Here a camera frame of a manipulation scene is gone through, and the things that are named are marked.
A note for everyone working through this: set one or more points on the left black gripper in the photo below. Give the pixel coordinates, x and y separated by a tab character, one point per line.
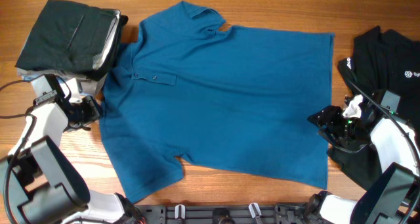
94	112

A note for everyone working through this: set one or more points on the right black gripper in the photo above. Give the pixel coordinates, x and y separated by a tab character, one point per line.
329	115

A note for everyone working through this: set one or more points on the blue polo shirt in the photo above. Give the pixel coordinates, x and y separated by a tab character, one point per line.
236	99

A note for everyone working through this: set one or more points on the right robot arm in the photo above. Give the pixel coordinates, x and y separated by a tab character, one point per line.
377	150

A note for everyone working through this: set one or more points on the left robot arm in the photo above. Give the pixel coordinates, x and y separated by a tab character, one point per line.
38	182

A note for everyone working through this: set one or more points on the folded grey garment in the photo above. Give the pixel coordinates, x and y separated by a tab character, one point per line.
87	86

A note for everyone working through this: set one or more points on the folded light blue garment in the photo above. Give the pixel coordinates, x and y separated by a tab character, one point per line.
28	75

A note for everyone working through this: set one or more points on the black polo shirt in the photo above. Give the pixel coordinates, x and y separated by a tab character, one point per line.
380	60

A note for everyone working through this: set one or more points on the folded dark green garment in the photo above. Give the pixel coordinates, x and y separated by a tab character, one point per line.
73	37

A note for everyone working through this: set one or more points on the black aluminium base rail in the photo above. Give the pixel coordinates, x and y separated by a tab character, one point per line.
281	213

